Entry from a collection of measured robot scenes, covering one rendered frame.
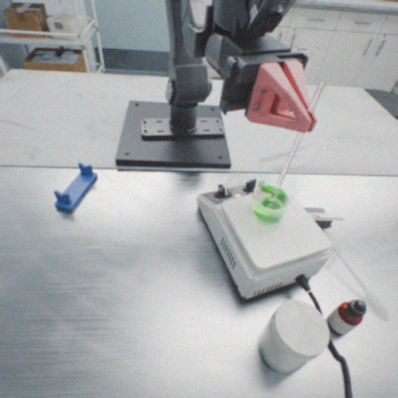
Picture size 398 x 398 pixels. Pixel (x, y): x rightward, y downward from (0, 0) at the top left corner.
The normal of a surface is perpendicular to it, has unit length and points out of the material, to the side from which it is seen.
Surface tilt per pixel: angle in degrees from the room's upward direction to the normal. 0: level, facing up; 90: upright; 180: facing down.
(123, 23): 90
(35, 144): 0
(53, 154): 0
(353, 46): 90
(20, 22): 91
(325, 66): 90
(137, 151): 2
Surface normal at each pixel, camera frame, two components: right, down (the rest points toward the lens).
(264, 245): 0.07, -0.71
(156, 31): 0.04, 0.70
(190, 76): 0.31, 0.18
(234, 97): 0.36, 0.70
